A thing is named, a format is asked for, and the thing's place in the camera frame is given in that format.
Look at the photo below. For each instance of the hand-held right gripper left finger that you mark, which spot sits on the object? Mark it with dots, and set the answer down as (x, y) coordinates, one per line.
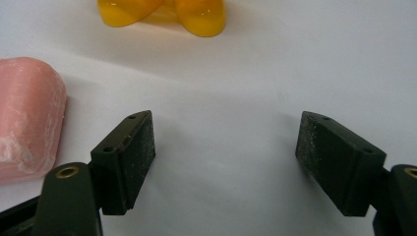
(121, 164)

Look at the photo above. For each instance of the pink plastic block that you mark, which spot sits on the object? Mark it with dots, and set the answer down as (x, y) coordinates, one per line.
(29, 114)

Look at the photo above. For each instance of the yellow plastic toy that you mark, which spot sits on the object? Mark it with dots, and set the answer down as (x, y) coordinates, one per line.
(196, 16)

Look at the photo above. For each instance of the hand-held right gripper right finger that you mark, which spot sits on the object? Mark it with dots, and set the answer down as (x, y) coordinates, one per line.
(341, 164)

